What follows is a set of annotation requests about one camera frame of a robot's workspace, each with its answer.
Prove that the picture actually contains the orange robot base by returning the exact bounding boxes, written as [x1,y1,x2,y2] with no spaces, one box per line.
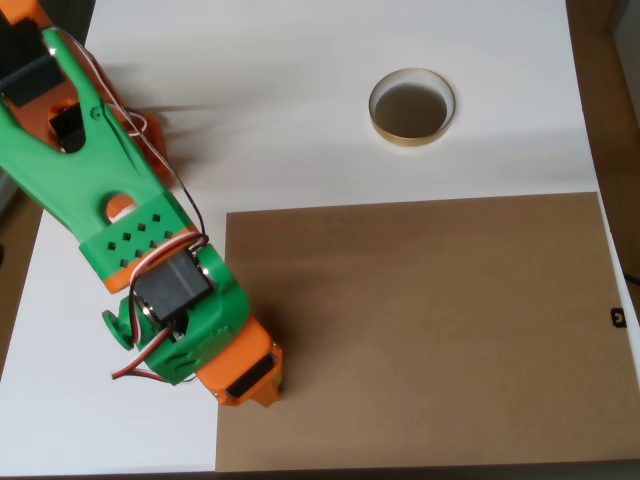
[123,110,170,180]

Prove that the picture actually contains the round gold-rimmed dish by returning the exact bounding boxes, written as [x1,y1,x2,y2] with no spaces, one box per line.
[368,67,457,148]

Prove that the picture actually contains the brown rectangular board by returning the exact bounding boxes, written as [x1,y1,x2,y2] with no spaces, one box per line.
[214,192,640,472]

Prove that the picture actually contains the white red black servo cable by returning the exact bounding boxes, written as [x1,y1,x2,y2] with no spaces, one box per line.
[109,232,210,384]

